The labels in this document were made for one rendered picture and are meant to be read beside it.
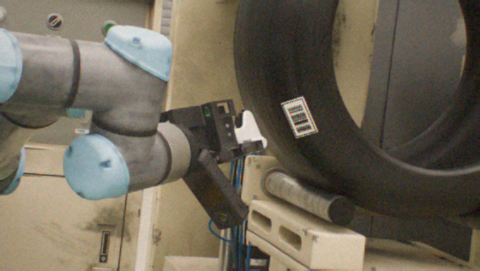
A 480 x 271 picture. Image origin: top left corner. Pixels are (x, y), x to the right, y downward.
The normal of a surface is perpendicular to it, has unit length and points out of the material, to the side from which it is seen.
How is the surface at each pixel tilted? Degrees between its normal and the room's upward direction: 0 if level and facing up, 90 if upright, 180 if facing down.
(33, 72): 93
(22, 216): 90
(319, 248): 90
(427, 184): 101
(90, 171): 97
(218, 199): 126
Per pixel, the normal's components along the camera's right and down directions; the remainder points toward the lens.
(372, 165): 0.17, 0.23
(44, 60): 0.47, -0.20
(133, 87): 0.43, 0.27
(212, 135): -0.55, 0.11
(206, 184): -0.36, 0.58
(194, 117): 0.79, -0.22
